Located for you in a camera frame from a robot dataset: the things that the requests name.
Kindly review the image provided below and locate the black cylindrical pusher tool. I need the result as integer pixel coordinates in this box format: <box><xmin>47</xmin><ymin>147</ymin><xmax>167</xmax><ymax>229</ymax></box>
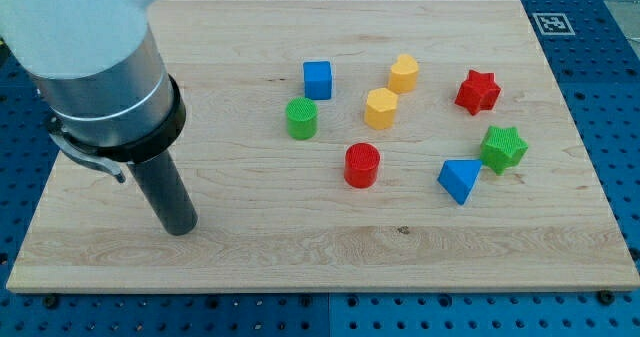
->
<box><xmin>127</xmin><ymin>151</ymin><xmax>198</xmax><ymax>236</ymax></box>

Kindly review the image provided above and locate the red cylinder block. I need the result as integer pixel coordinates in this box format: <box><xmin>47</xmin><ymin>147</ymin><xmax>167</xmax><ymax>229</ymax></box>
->
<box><xmin>344</xmin><ymin>143</ymin><xmax>381</xmax><ymax>188</ymax></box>

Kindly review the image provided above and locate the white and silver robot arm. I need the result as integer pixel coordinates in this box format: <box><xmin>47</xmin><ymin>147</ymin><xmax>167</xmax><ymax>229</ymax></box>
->
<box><xmin>1</xmin><ymin>0</ymin><xmax>186</xmax><ymax>163</ymax></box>

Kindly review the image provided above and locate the yellow hexagon block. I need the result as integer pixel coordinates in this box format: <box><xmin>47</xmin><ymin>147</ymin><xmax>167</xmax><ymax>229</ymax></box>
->
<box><xmin>364</xmin><ymin>88</ymin><xmax>399</xmax><ymax>130</ymax></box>

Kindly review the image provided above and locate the red star block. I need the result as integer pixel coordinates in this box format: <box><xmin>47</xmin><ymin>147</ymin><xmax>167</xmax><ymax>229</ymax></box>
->
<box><xmin>454</xmin><ymin>70</ymin><xmax>501</xmax><ymax>116</ymax></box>

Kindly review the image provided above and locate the light wooden board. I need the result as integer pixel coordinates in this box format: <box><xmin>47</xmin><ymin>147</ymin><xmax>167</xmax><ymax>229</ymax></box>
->
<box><xmin>7</xmin><ymin>0</ymin><xmax>639</xmax><ymax>294</ymax></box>

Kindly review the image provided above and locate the green cylinder block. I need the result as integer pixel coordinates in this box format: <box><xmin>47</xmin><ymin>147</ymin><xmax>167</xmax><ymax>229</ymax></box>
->
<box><xmin>285</xmin><ymin>97</ymin><xmax>318</xmax><ymax>140</ymax></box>

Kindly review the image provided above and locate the white fiducial marker tag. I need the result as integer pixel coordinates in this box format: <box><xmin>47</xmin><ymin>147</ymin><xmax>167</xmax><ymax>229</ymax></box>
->
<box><xmin>533</xmin><ymin>12</ymin><xmax>575</xmax><ymax>36</ymax></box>

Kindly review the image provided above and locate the blue triangle block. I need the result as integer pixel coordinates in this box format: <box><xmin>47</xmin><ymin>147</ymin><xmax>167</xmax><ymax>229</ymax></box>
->
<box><xmin>437</xmin><ymin>159</ymin><xmax>482</xmax><ymax>205</ymax></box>

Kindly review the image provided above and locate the green star block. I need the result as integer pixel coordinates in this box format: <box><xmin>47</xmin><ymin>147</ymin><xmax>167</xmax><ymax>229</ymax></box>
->
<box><xmin>480</xmin><ymin>125</ymin><xmax>528</xmax><ymax>175</ymax></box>

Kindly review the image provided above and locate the yellow heart block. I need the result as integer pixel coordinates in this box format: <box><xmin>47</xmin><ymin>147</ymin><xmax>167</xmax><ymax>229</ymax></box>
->
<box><xmin>387</xmin><ymin>54</ymin><xmax>419</xmax><ymax>94</ymax></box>

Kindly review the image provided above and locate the grey cable clip bracket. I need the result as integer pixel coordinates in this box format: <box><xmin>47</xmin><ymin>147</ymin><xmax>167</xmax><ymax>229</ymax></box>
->
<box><xmin>45</xmin><ymin>115</ymin><xmax>126</xmax><ymax>183</ymax></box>

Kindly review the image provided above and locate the blue cube block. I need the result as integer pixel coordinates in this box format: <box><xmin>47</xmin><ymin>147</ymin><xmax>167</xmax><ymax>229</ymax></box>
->
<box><xmin>303</xmin><ymin>61</ymin><xmax>333</xmax><ymax>100</ymax></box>

